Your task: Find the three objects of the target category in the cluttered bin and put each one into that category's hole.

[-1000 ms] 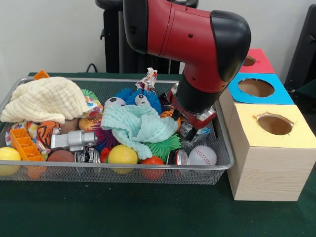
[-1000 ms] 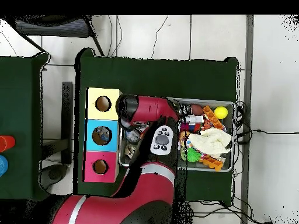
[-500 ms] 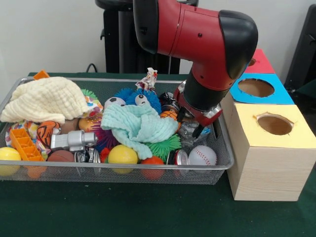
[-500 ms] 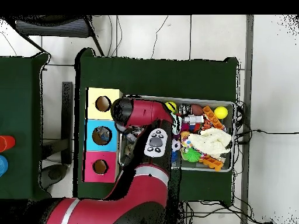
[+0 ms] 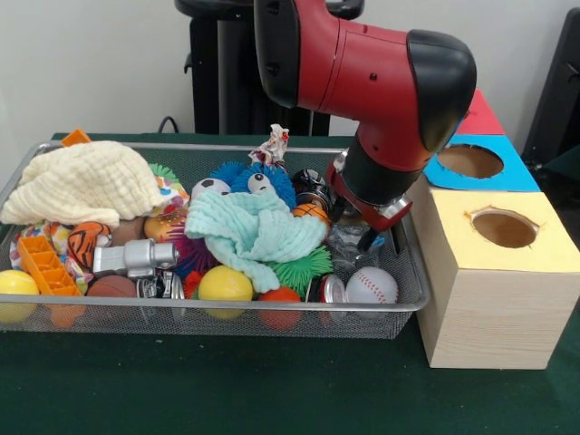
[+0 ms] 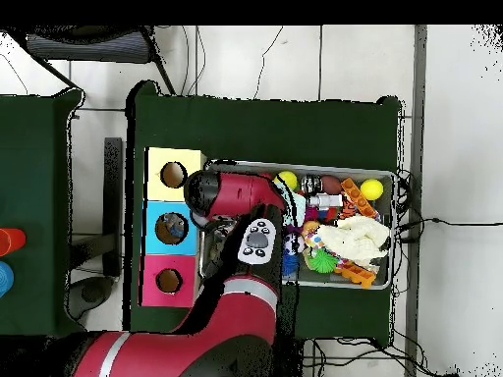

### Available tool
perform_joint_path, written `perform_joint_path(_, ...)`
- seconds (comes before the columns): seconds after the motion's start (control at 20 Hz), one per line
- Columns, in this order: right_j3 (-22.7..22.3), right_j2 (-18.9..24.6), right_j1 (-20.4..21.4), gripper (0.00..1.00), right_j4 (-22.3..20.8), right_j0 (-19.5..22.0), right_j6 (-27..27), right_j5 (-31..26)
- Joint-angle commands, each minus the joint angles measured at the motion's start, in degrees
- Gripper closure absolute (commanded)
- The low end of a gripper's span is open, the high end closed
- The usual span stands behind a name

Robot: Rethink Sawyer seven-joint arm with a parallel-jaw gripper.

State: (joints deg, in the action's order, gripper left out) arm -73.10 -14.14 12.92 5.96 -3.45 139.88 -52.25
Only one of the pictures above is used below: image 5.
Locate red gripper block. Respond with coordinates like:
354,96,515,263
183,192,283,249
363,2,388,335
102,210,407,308
324,153,413,253

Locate crushed clear plastic bottle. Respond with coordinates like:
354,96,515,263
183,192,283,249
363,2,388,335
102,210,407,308
326,221,387,273

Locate mint green waffle cloth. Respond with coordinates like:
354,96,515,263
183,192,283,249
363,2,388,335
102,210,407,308
184,188,328,294

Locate cream waffle cloth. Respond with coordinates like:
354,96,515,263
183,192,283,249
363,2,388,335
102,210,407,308
0,140,165,227

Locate wooden box with three holes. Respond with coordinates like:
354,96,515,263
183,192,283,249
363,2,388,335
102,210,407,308
405,88,580,371

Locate shallow clear mesh bin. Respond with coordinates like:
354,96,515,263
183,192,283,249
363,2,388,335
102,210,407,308
0,140,431,339

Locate small orange basketball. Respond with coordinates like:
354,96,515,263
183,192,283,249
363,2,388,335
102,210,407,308
292,203,331,227

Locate white toy baseball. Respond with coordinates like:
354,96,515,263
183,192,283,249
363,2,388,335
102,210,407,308
344,266,400,305

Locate crushed red can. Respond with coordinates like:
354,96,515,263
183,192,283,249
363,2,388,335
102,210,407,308
304,274,348,304

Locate plain orange ball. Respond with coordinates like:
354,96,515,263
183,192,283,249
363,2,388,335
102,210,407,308
257,285,303,331

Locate yellow ball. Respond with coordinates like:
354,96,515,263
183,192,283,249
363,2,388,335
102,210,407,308
198,266,254,319
0,270,41,324

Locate dark green tablecloth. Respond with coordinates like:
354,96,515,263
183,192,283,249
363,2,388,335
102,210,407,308
0,131,580,435

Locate silver plastic toy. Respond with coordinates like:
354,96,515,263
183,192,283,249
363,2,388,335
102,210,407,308
92,238,180,280

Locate black chair back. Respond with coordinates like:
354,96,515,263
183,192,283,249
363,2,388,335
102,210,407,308
520,7,580,171

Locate long orange toy brick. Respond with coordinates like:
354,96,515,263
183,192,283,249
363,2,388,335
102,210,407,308
16,234,87,327

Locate black cable loop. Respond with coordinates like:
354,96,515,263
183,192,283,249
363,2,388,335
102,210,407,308
157,116,194,135

